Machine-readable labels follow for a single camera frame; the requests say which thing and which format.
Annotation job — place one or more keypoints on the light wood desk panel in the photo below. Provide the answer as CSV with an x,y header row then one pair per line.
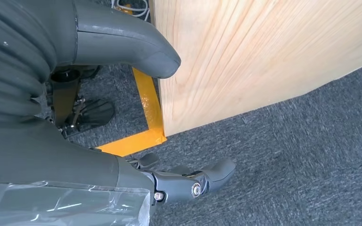
x,y
246,62

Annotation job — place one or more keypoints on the clear plastic film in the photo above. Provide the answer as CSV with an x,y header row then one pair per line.
x,y
74,206

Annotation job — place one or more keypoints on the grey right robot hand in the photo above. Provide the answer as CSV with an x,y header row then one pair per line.
x,y
43,156

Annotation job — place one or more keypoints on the yellow floor tape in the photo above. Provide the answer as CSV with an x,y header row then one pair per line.
x,y
149,106

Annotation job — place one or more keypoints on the black robot leg mechanism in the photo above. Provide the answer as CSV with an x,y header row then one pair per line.
x,y
93,113

